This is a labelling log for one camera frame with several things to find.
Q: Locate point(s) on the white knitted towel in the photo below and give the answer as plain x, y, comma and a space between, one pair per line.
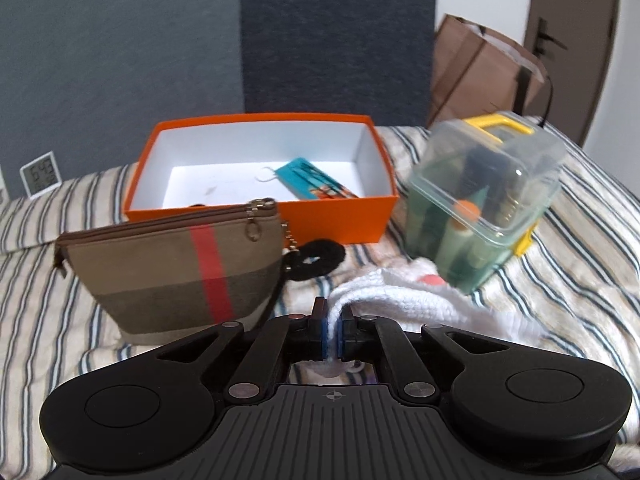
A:
400, 300

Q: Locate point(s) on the teal printed face mask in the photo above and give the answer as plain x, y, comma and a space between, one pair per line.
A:
312, 180

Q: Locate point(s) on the brown paper bag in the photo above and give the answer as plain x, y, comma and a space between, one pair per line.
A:
480, 80

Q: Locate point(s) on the white digital thermometer clock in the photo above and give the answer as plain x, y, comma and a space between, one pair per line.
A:
40, 174

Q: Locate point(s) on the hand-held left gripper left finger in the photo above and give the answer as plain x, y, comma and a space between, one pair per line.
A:
325, 336

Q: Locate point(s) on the clear plastic storage box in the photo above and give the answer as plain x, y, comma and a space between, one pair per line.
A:
480, 205

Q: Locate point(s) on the orange cardboard box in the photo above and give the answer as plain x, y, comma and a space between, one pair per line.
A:
350, 215

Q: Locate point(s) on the striped canvas zipper pouch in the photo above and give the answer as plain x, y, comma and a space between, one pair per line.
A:
160, 270

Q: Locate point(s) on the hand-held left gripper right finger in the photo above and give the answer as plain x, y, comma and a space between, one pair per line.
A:
341, 336

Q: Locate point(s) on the brown door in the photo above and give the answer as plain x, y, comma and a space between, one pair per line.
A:
570, 35

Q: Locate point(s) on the striped bed blanket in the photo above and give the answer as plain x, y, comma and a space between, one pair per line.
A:
565, 280

